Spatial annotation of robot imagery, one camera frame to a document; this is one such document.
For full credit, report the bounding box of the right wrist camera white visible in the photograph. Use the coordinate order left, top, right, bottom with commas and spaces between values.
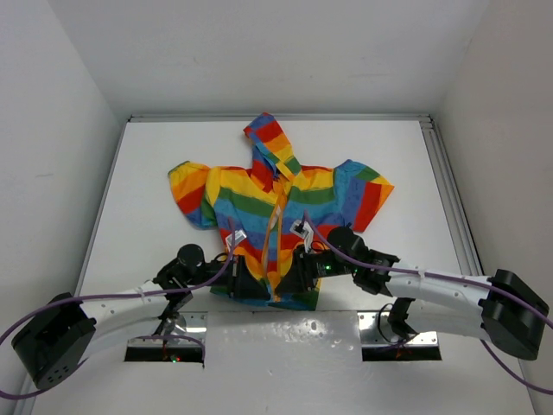
290, 220, 314, 252

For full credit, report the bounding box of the aluminium frame rail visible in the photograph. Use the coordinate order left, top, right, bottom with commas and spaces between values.
419, 116, 482, 275
128, 113, 432, 123

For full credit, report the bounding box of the rainbow striped hooded jacket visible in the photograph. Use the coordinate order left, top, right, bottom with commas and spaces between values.
168, 112, 394, 310

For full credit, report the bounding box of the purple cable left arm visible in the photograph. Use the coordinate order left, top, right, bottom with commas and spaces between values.
0, 218, 237, 399

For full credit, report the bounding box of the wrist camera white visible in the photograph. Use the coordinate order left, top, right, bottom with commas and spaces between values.
226, 229, 247, 245
290, 220, 314, 252

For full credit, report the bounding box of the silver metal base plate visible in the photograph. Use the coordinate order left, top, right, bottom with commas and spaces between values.
127, 312, 207, 348
357, 310, 439, 350

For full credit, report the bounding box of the aluminium frame rail back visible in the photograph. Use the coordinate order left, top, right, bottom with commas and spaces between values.
128, 113, 432, 123

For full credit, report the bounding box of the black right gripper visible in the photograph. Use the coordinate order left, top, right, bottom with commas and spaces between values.
275, 244, 355, 294

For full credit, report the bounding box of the silver metal base plate left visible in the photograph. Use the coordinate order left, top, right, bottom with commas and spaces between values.
127, 312, 207, 348

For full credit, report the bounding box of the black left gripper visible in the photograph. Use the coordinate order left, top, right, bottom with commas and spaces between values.
186, 254, 270, 299

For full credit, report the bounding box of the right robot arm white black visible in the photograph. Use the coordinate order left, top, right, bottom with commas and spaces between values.
276, 227, 550, 361

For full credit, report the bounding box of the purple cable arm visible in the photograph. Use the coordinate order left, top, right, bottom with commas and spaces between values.
302, 210, 553, 395
0, 218, 237, 399

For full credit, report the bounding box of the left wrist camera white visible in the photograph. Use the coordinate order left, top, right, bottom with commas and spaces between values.
226, 229, 247, 245

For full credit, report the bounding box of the aluminium frame rail right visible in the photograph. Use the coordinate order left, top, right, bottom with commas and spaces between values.
419, 116, 482, 275

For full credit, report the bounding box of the silver metal base plate right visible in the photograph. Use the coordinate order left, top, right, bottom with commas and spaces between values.
357, 310, 439, 350

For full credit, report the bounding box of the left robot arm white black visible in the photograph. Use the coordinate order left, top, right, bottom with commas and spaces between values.
11, 244, 270, 391

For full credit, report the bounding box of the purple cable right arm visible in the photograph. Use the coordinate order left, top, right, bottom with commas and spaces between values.
302, 210, 553, 395

